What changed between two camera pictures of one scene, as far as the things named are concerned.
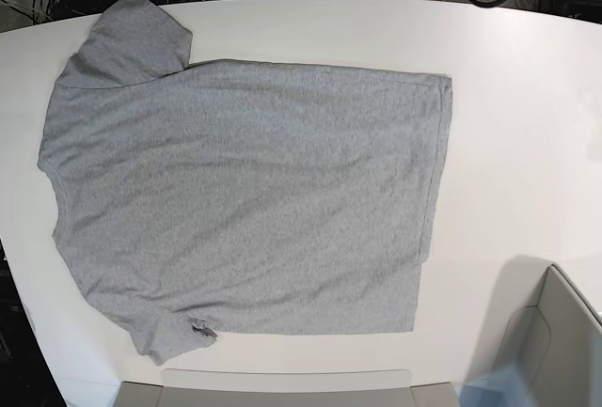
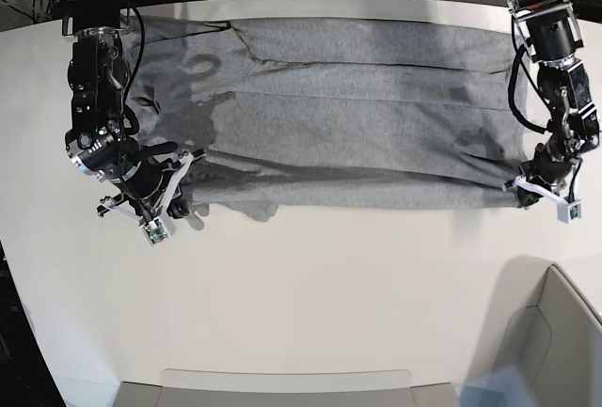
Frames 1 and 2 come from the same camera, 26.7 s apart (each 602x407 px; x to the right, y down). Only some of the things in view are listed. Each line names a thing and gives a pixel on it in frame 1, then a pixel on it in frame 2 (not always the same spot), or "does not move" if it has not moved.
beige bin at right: x=546 y=327 does not move
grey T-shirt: x=194 y=198 -> x=279 y=112
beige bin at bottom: x=284 y=387 does not move
